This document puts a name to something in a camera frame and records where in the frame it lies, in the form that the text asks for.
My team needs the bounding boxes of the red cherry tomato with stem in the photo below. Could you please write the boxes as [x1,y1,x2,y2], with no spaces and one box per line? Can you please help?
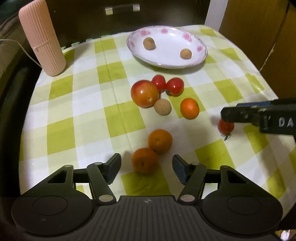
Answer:
[218,119,234,141]

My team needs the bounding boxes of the small orange tangerine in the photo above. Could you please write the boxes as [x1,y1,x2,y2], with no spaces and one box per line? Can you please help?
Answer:
[180,98,200,120]

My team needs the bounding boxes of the brown longan fruit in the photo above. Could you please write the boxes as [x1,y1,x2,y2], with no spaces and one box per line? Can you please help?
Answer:
[154,99,171,115]
[180,49,192,59]
[143,37,156,50]

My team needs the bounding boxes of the large red tomato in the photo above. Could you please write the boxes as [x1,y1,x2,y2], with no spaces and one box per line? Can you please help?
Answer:
[130,80,159,108]

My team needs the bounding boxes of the green white checkered tablecloth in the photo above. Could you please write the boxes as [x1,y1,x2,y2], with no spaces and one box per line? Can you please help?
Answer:
[19,26,295,213]

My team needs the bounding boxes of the brown wooden door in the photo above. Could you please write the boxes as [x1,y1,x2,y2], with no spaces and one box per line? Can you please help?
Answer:
[219,1,295,98]

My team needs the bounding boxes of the white floral ceramic plate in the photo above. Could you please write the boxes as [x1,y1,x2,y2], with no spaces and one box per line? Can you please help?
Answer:
[126,26,208,69]

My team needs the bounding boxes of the grey sofa cushion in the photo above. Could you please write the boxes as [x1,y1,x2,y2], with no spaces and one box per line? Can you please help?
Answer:
[1,13,30,96]

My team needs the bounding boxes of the dark wooden cabinet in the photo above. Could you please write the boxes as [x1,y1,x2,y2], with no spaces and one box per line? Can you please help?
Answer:
[46,0,210,47]

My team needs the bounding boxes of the pink ribbed cylindrical container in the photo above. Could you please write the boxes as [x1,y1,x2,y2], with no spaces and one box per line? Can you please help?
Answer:
[18,0,66,77]

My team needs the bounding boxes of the white cable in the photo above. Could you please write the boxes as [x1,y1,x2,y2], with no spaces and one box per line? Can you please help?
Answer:
[0,39,43,69]

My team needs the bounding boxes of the silver drawer handle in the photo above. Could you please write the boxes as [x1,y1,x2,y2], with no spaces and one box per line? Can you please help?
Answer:
[105,4,140,16]

